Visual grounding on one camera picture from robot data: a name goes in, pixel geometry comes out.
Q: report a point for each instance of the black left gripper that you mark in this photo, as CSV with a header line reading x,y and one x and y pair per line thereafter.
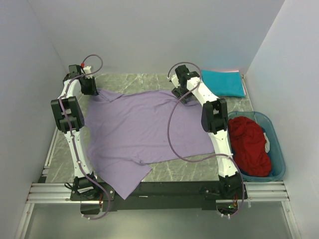
x,y
93,90

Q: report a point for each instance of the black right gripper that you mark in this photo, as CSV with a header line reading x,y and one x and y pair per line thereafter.
x,y
176,91

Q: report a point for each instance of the purple t-shirt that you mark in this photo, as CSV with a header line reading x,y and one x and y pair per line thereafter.
x,y
129,132

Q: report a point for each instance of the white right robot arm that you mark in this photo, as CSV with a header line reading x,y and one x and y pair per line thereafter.
x,y
187,80

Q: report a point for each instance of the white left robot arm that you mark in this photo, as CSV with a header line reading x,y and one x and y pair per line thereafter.
x,y
69,120

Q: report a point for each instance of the folded teal t-shirt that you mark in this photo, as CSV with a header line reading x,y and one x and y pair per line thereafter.
x,y
215,82

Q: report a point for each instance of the red t-shirt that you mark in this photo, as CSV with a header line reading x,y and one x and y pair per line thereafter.
x,y
248,143

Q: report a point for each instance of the blue plastic laundry basket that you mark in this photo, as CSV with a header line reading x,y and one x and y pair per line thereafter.
x,y
275,154

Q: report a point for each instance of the white cloth in basket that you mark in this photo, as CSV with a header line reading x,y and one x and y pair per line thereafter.
x,y
267,144

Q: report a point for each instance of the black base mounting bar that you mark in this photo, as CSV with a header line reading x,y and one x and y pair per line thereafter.
x,y
165,195

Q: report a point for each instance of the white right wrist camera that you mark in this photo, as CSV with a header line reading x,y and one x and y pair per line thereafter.
x,y
178,81

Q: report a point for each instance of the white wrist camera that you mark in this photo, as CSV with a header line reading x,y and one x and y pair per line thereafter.
x,y
178,81
87,70

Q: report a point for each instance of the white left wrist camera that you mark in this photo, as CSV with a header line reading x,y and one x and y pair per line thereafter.
x,y
87,70

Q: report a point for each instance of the aluminium frame rail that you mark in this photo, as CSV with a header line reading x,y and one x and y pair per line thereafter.
x,y
56,193

